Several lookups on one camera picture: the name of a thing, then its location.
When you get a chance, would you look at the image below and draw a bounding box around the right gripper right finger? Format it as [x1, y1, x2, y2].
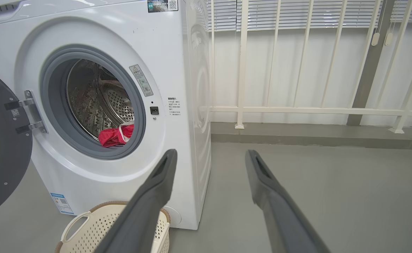
[245, 150, 331, 253]

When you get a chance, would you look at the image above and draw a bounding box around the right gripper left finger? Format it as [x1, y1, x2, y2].
[93, 149, 178, 253]

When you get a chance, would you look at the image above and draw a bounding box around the red cloth garment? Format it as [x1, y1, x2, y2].
[98, 123, 135, 148]

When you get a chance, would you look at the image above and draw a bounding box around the round dark washer door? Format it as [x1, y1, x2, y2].
[0, 65, 33, 221]

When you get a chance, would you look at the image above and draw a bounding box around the white front-load washing machine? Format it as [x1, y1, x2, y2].
[0, 0, 212, 231]

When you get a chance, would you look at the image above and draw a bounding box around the cream perforated laundry basket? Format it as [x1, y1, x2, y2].
[55, 201, 171, 253]

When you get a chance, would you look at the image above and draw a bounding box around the metal door hinge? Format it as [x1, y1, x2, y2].
[5, 90, 48, 135]

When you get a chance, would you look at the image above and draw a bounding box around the blue energy label sticker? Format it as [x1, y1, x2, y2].
[50, 193, 74, 215]

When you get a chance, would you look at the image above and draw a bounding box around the grey warning sticker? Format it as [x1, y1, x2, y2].
[129, 64, 154, 97]

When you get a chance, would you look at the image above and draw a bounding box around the white metal railing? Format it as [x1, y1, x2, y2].
[199, 0, 412, 134]

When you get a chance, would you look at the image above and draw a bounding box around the dark QR code sticker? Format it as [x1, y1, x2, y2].
[147, 0, 178, 13]

